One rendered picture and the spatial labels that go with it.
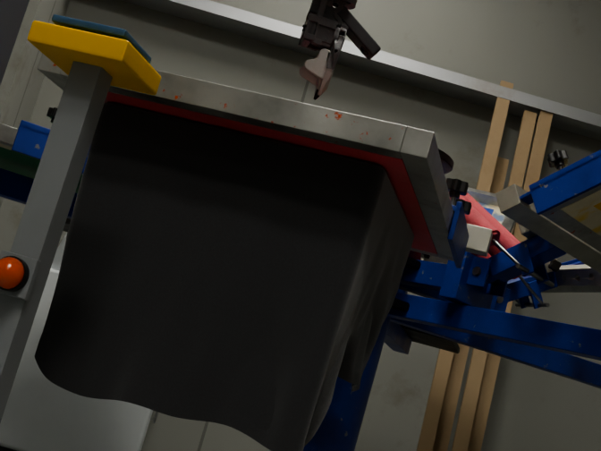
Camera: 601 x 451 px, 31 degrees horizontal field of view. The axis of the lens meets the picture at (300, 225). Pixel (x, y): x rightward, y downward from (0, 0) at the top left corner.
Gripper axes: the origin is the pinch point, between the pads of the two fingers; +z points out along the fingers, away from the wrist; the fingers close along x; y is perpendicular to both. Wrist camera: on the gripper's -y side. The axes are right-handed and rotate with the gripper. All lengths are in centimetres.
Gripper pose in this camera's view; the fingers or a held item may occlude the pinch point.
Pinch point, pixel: (322, 92)
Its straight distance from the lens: 220.2
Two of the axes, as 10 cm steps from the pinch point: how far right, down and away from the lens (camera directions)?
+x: 1.5, -0.6, -9.9
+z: -2.8, 9.5, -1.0
